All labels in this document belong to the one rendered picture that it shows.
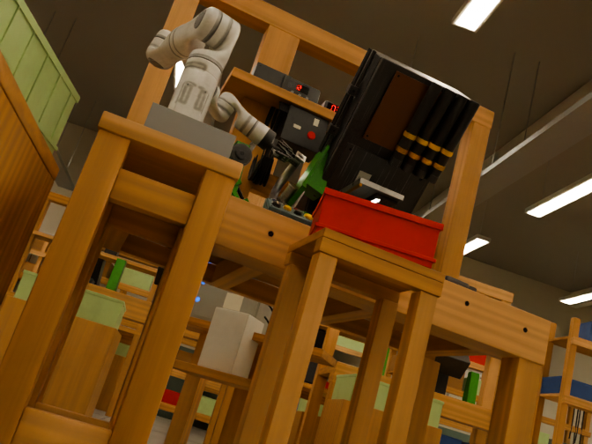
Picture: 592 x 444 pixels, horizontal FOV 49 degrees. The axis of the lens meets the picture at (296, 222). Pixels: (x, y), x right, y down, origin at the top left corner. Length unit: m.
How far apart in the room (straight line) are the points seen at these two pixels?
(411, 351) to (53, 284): 0.83
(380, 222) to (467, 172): 1.37
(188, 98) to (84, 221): 0.42
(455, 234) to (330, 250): 1.39
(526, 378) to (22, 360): 1.51
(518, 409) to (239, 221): 1.05
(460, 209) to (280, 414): 1.66
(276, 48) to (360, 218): 1.28
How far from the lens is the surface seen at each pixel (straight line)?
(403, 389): 1.60
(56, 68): 1.62
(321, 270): 1.53
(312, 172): 2.20
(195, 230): 1.41
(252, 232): 1.84
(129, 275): 9.15
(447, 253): 2.83
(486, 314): 2.15
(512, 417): 2.20
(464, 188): 2.95
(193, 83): 1.64
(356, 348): 11.88
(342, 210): 1.63
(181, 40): 1.87
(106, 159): 1.43
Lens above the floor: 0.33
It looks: 18 degrees up
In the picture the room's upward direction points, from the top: 17 degrees clockwise
